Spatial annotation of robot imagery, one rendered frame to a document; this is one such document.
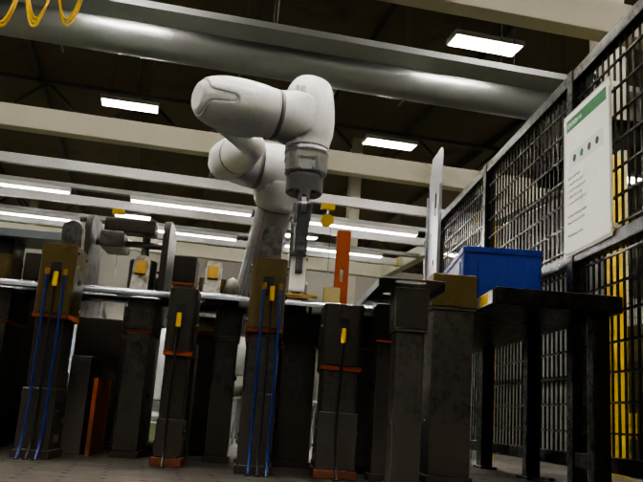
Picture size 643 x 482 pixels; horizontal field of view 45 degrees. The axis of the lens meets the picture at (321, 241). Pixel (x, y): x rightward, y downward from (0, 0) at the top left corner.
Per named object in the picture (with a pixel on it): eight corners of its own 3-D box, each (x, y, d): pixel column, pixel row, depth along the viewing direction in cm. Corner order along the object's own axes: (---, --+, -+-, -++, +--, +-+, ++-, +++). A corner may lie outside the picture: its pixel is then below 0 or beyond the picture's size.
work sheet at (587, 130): (611, 235, 138) (609, 74, 145) (563, 259, 160) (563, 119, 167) (623, 236, 138) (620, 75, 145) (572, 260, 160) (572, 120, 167)
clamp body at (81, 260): (0, 460, 118) (34, 238, 126) (23, 456, 130) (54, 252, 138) (44, 464, 119) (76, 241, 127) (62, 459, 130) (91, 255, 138)
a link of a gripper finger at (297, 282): (306, 257, 154) (306, 256, 153) (303, 293, 152) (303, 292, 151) (291, 256, 154) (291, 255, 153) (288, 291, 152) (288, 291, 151)
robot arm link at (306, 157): (285, 141, 155) (282, 169, 153) (331, 144, 155) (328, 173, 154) (283, 155, 163) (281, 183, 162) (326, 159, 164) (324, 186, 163)
